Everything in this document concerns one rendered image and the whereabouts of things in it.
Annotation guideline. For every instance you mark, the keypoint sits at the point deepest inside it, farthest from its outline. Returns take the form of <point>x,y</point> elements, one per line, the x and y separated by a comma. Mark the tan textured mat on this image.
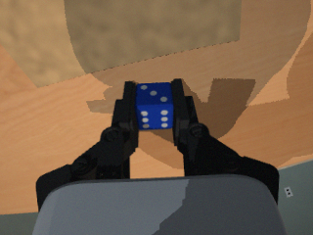
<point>55,40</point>

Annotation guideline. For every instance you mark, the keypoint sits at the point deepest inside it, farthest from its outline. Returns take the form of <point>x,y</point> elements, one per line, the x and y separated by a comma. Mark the blue die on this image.
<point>154,106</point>

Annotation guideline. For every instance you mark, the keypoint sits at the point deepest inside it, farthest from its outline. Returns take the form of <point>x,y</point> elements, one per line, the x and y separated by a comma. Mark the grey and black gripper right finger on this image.
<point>202,152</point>

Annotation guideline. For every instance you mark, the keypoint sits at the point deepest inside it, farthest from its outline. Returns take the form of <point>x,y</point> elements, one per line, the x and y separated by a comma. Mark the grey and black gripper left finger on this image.
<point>105,158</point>

